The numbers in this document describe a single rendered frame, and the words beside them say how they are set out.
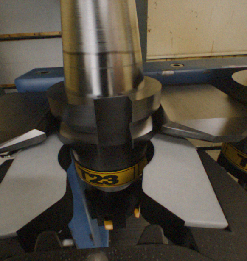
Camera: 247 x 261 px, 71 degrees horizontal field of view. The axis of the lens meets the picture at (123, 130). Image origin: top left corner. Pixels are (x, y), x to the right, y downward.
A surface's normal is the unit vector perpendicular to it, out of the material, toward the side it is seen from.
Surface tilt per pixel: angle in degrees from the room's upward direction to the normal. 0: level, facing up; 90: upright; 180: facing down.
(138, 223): 0
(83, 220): 90
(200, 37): 90
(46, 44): 90
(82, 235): 90
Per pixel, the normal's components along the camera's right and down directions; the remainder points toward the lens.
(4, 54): 0.04, 0.52
